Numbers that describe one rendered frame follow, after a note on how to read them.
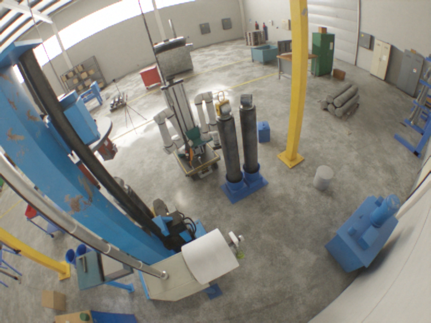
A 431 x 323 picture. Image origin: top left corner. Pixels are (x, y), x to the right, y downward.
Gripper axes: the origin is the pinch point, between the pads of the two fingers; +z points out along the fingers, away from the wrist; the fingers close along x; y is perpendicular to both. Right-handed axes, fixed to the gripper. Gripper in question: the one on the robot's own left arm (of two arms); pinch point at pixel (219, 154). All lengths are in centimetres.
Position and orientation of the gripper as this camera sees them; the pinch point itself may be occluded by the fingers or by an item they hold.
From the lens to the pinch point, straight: 264.0
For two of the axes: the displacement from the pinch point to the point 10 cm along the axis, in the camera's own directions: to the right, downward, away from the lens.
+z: 2.0, 9.1, 3.6
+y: 2.8, 3.0, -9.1
